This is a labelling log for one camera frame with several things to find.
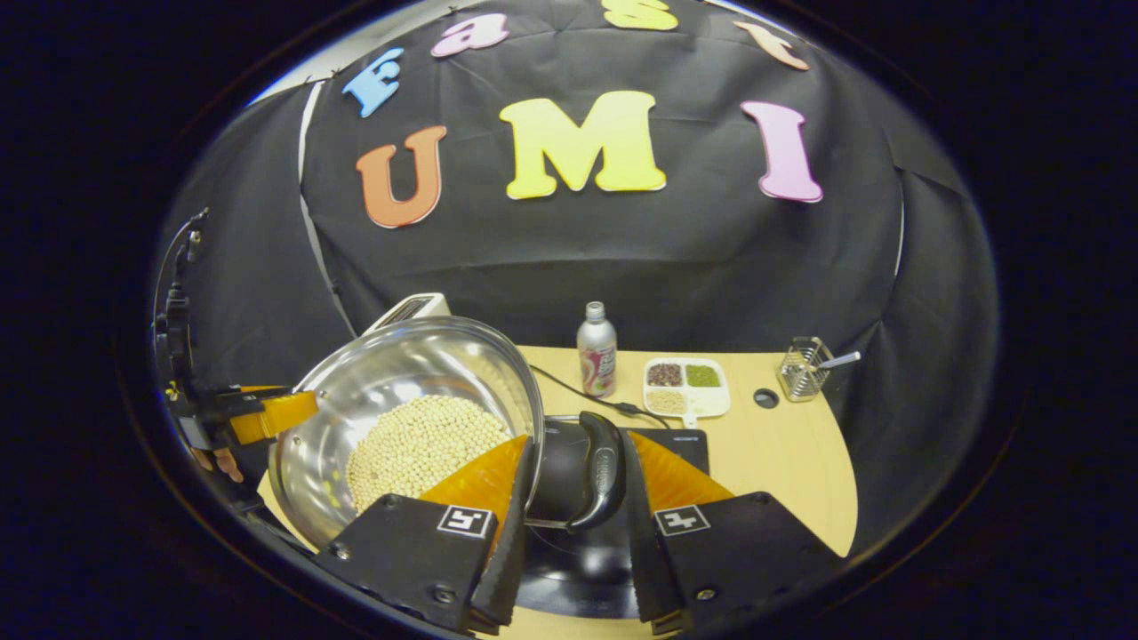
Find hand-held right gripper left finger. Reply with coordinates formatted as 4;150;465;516
316;436;539;634

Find steel pot with beans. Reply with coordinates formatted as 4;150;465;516
269;316;628;545

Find silver drink bottle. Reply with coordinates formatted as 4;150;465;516
576;301;619;398

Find white divided bean tray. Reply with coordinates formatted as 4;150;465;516
642;357;732;428

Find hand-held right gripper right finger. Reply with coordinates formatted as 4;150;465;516
618;431;841;635

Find wire mesh utensil holder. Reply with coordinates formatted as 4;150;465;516
778;336;834;403

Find white toaster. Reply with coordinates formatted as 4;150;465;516
365;293;452;336

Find black induction cooktop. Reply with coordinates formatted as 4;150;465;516
516;416;712;620

